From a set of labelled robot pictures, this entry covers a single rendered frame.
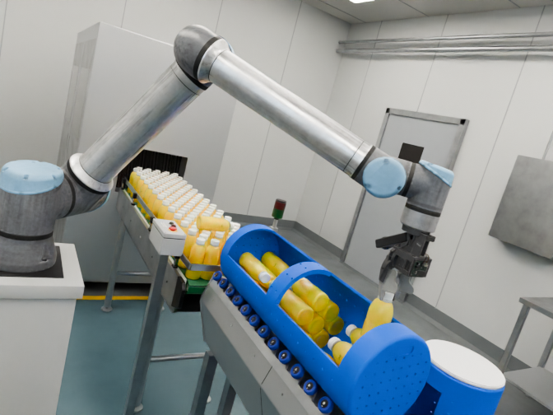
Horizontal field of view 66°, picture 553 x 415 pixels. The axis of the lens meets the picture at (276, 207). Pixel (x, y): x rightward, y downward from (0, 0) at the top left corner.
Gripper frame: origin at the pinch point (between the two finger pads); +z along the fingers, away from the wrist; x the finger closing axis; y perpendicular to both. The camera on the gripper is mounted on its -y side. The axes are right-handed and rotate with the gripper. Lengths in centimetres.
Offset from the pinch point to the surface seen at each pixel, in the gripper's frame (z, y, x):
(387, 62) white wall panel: -153, -396, 320
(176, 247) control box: 26, -92, -27
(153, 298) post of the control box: 55, -100, -29
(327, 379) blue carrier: 24.1, 1.5, -13.1
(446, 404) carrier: 36, 5, 39
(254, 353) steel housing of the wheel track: 41, -35, -12
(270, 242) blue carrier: 14, -75, 8
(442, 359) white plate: 25.5, -3.7, 42.1
